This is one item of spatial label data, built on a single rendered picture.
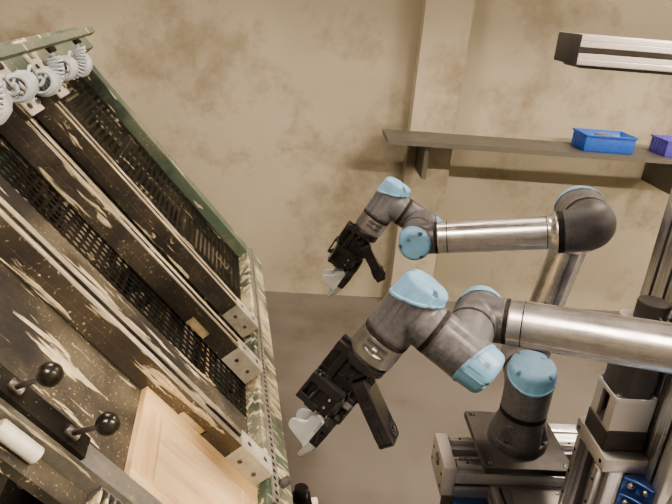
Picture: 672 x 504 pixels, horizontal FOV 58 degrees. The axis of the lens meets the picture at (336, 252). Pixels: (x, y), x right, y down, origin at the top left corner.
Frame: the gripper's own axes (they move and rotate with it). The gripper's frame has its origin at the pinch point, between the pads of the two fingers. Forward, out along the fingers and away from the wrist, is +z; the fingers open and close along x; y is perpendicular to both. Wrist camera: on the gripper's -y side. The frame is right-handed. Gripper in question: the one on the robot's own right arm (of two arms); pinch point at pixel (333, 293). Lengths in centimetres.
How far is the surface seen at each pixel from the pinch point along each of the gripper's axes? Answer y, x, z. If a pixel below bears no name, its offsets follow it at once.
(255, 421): -1.8, 2.7, 46.1
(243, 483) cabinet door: 0, 31, 43
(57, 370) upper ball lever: 48, 72, 2
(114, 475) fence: 32, 65, 23
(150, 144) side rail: 74, -116, 27
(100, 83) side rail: 102, -113, 14
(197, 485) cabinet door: 13, 46, 36
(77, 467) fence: 38, 68, 21
